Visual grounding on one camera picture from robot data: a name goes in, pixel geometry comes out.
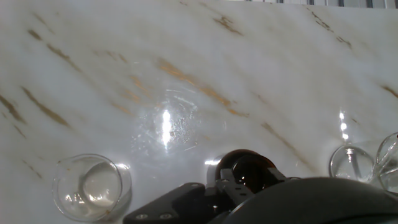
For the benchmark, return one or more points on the tall clear glass beaker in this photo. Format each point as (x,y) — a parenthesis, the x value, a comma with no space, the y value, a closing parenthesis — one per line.
(351,161)

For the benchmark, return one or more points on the brown glass bottle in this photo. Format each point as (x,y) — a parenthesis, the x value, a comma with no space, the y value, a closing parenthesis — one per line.
(248,165)

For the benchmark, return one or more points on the short clear glass beaker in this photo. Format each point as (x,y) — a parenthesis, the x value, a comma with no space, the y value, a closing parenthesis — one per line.
(93,186)

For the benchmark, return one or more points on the red bulb glass dropper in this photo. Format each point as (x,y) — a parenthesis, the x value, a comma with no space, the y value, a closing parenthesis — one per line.
(354,165)

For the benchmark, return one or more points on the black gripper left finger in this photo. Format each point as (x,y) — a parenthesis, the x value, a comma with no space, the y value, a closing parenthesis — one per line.
(174,205)

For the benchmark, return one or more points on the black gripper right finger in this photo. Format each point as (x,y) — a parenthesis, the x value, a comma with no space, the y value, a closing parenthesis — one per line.
(311,202)

